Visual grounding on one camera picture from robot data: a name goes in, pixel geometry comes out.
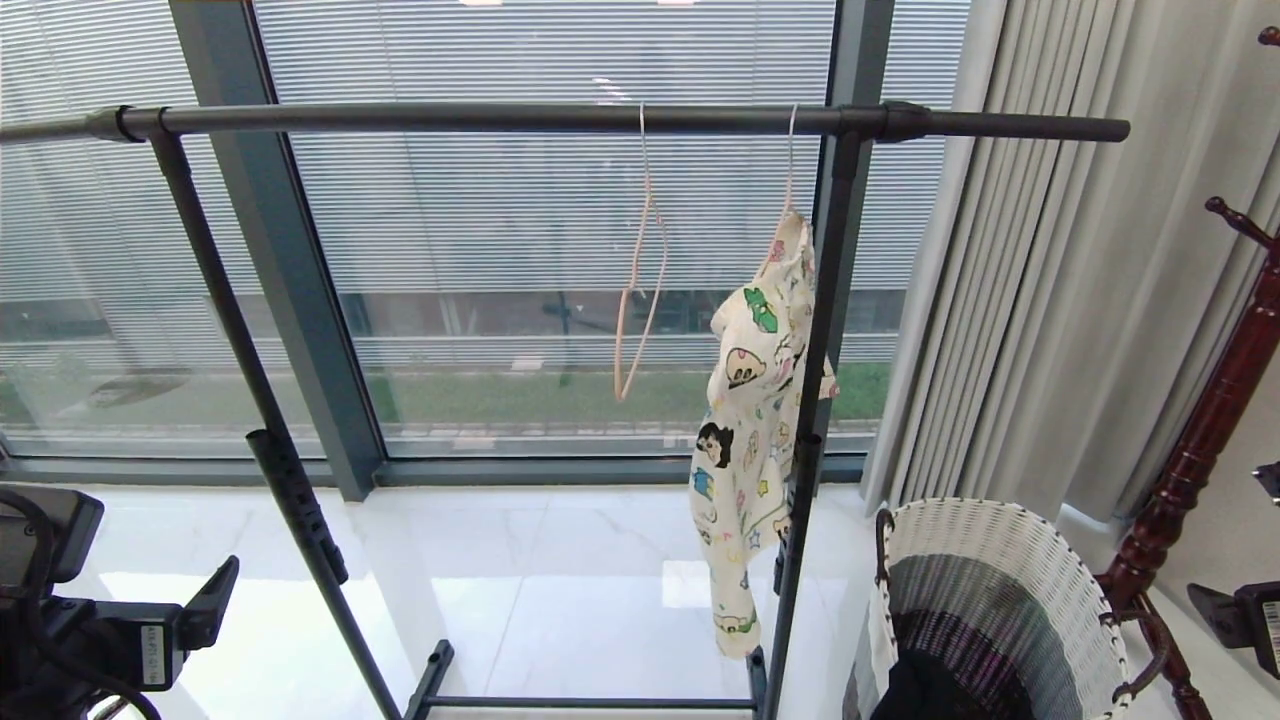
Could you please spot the beige curtain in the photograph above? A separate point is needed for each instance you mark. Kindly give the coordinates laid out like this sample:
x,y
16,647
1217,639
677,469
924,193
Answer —
x,y
1050,250

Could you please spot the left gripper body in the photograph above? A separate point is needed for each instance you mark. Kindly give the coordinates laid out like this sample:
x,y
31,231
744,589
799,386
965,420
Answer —
x,y
90,640

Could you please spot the pink clothes hanger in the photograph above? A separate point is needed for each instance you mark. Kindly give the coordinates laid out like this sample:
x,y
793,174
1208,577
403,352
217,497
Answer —
x,y
790,170
640,240

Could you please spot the black garment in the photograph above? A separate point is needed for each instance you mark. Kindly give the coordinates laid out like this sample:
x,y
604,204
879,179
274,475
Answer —
x,y
915,690

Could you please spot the cream printed garment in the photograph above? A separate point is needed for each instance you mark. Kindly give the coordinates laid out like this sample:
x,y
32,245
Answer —
x,y
750,420

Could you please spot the dark wooden coat stand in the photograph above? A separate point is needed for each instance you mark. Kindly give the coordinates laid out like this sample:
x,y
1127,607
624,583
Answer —
x,y
1215,420

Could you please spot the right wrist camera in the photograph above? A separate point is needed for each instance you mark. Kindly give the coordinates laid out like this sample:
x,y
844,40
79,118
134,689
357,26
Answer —
x,y
1270,482

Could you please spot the black clothes rack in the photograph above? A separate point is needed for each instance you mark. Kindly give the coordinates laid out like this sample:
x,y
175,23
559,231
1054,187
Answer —
x,y
500,118

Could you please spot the white laundry basket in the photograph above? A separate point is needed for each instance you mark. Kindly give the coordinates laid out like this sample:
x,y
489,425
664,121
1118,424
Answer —
x,y
1000,540

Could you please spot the window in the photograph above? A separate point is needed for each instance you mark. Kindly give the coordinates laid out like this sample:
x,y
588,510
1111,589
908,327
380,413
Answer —
x,y
500,220

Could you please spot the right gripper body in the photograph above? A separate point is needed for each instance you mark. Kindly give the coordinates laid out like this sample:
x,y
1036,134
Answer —
x,y
1268,625

